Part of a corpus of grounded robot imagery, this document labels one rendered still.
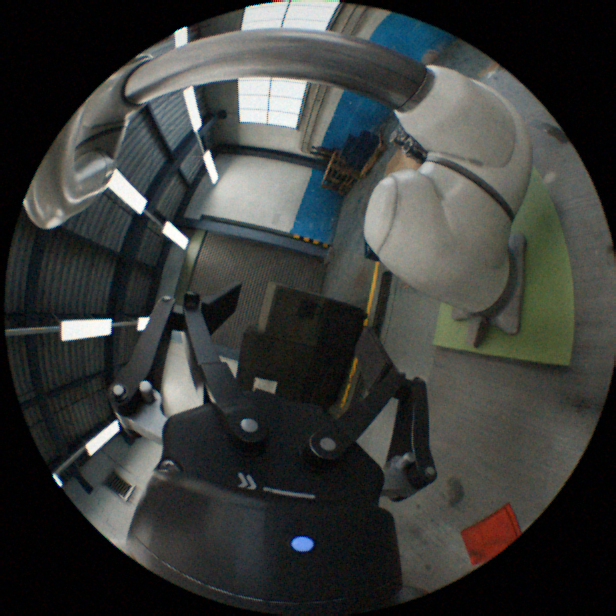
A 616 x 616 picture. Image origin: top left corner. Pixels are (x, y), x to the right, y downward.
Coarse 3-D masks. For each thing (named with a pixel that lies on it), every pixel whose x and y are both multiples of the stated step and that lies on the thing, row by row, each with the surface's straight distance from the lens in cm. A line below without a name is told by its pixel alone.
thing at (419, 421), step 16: (416, 384) 16; (416, 400) 14; (400, 416) 14; (416, 416) 12; (400, 432) 13; (416, 432) 11; (400, 448) 11; (416, 448) 10; (416, 464) 10; (432, 464) 10; (416, 480) 10; (432, 480) 10; (400, 496) 11
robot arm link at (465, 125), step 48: (192, 48) 30; (240, 48) 26; (288, 48) 24; (336, 48) 24; (384, 48) 26; (96, 96) 43; (144, 96) 36; (384, 96) 25; (432, 96) 24; (480, 96) 27; (432, 144) 27; (480, 144) 25; (528, 144) 33
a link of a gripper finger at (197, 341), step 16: (192, 304) 14; (192, 320) 13; (192, 336) 11; (208, 336) 11; (192, 352) 11; (208, 352) 10; (192, 368) 11; (208, 368) 9; (224, 368) 9; (208, 384) 8; (224, 384) 8; (208, 400) 10; (224, 400) 7; (240, 400) 8; (224, 416) 7; (240, 416) 7; (256, 416) 7; (240, 432) 6; (256, 432) 7; (240, 448) 7; (256, 448) 7
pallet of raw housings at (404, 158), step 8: (400, 128) 244; (392, 136) 263; (400, 136) 248; (408, 136) 216; (400, 144) 252; (408, 144) 208; (416, 144) 194; (400, 152) 271; (408, 152) 195; (416, 152) 194; (424, 152) 197; (392, 160) 284; (400, 160) 258; (408, 160) 237; (416, 160) 202; (424, 160) 198; (392, 168) 270; (400, 168) 246; (416, 168) 210
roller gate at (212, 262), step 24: (192, 240) 673; (216, 240) 650; (240, 240) 632; (312, 240) 629; (192, 264) 647; (216, 264) 627; (240, 264) 609; (264, 264) 602; (288, 264) 603; (312, 264) 613; (192, 288) 641; (216, 288) 614; (264, 288) 589; (312, 288) 600; (240, 312) 593; (216, 336) 613; (240, 336) 596
